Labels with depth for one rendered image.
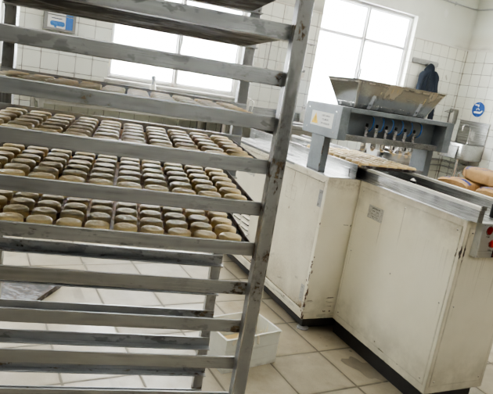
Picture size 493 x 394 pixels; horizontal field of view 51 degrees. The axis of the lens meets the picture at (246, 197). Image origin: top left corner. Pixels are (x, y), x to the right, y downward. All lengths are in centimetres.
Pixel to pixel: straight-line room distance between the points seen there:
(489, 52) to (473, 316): 555
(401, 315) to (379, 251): 31
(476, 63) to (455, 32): 50
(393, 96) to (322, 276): 97
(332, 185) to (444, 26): 512
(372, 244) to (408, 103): 76
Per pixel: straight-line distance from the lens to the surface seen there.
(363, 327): 266
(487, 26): 773
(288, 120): 104
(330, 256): 270
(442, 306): 227
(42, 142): 105
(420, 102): 287
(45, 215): 118
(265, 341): 240
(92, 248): 153
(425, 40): 724
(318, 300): 277
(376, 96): 270
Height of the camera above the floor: 121
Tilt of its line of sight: 12 degrees down
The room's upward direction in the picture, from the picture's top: 9 degrees clockwise
